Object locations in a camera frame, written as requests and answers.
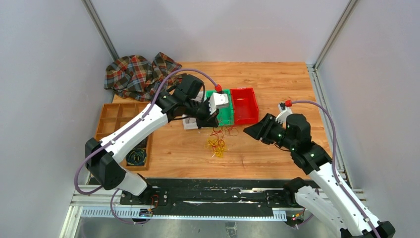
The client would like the left aluminium frame post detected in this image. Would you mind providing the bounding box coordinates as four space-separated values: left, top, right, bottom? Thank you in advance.
81 0 119 60

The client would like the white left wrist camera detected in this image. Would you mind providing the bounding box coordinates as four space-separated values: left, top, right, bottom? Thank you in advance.
209 92 229 113

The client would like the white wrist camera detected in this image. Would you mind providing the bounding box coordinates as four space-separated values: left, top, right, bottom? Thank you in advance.
209 92 229 113
275 100 292 124

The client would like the aluminium frame post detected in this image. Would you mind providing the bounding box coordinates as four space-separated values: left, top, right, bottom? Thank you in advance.
313 0 359 71
81 0 119 60

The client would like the right aluminium table rail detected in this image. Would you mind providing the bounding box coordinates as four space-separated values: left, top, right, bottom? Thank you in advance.
306 64 353 188

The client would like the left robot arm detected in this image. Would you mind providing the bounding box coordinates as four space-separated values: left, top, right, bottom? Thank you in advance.
84 74 229 205

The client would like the green plastic bin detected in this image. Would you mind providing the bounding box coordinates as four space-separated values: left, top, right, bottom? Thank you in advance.
217 90 234 126

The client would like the wooden compartment tray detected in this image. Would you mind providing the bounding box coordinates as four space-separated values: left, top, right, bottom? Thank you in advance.
94 102 153 172

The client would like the plaid cloth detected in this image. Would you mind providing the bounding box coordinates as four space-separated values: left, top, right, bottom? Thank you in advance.
104 52 182 102

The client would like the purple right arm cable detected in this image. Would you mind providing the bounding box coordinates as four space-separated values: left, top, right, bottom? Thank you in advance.
284 100 383 238

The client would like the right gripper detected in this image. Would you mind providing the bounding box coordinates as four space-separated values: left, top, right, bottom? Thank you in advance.
243 113 296 151

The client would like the coiled cable bundle front right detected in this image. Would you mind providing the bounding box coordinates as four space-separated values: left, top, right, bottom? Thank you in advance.
126 148 147 166

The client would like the red plastic bin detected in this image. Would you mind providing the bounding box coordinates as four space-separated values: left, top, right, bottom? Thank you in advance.
230 88 259 125

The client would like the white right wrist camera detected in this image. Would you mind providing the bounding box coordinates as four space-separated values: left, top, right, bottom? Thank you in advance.
275 100 292 124

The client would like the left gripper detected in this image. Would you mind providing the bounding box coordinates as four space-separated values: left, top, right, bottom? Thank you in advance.
185 98 220 130

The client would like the white plastic bin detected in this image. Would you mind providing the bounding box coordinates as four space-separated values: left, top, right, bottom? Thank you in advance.
182 92 204 130

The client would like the right aluminium frame post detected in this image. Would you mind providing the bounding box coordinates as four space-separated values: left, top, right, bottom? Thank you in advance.
313 0 359 71

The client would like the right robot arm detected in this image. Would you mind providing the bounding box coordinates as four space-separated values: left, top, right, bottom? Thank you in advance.
243 114 396 238

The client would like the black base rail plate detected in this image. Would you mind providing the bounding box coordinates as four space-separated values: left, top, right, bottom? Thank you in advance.
117 178 303 218

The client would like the yellow thin cable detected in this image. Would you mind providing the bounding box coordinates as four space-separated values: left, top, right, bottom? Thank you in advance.
205 138 228 158

